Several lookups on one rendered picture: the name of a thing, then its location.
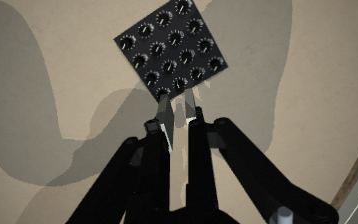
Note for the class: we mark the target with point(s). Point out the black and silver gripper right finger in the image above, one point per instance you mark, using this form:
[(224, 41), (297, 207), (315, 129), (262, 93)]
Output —
[(275, 197)]

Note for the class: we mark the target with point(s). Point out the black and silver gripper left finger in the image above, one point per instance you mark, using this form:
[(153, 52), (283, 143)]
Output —
[(107, 199)]

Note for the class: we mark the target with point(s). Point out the black knob box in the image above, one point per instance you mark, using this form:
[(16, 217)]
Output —
[(173, 70)]

